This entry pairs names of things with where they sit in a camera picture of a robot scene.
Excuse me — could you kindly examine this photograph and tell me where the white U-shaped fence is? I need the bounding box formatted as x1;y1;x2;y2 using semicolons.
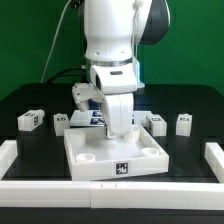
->
0;140;224;210

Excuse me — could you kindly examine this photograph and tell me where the white cable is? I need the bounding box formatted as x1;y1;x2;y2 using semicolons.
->
40;0;74;84

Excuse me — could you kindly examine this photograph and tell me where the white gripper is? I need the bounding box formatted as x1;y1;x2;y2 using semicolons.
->
72;65;137;136

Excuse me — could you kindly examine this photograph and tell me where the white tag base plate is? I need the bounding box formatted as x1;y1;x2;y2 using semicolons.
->
70;110;150;127

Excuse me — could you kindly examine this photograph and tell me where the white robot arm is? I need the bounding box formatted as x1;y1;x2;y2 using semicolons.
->
72;0;170;137

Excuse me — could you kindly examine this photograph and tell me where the white square tabletop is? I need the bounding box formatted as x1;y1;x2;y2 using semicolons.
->
64;125;169;181

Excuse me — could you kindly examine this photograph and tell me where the black cable bundle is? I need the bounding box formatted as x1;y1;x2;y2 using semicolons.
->
44;65;90;84

